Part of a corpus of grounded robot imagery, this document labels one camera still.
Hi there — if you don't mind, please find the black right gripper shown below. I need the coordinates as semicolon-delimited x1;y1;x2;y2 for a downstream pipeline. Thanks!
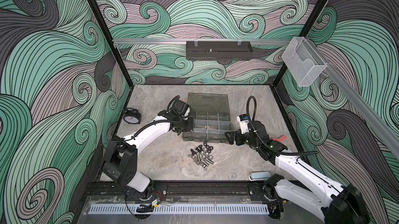
224;127;261;151

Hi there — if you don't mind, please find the black corner frame post right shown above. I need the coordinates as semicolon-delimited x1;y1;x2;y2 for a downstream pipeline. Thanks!
271;0;328;90

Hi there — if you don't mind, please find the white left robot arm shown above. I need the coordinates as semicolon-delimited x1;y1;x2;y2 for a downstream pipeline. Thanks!
101;98;193;198

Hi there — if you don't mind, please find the black perforated wall tray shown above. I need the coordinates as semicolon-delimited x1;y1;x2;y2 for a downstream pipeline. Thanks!
186;42;254;62

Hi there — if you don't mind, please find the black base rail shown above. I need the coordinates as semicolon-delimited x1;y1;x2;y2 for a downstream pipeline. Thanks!
84;180;312;202

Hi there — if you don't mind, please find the pile of screws and nuts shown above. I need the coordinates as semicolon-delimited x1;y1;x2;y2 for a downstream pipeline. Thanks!
188;142;215;172

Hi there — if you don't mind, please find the black alarm clock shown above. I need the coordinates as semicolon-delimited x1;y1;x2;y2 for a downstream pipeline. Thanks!
123;108;142;124

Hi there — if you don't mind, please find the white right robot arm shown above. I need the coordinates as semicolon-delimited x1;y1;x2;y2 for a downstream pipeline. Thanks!
225;120;371;224

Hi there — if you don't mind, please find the white slotted cable duct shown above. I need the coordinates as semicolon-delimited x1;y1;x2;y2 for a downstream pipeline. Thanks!
88;203;269;215

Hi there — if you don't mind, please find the red plastic scoop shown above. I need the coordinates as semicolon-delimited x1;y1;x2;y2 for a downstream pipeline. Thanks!
272;135;287;142

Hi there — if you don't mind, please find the aluminium rail back wall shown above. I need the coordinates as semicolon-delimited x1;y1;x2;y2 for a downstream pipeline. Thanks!
112;38;291;46

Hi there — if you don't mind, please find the clear acrylic wall holder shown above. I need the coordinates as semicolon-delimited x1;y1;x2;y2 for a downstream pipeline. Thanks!
282;37;327;87

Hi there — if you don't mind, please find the aluminium rail wall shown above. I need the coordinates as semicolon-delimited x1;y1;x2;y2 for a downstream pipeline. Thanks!
309;41;399;157
112;38;291;46

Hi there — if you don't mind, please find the pale blue rectangular case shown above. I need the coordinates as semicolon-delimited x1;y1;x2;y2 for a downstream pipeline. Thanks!
248;171;271;181

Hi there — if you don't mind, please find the black corner frame post left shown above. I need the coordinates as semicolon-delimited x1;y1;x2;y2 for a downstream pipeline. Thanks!
86;0;134;90

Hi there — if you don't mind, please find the smoky clear compartment organizer box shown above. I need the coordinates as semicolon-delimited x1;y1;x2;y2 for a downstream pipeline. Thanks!
182;93;231;144

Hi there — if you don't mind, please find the aluminium rail right wall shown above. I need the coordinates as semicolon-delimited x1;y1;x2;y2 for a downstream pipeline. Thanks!
309;41;399;157

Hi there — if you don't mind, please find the black corner frame post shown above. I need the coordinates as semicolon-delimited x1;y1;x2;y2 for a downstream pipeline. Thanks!
271;0;328;90
86;0;134;90

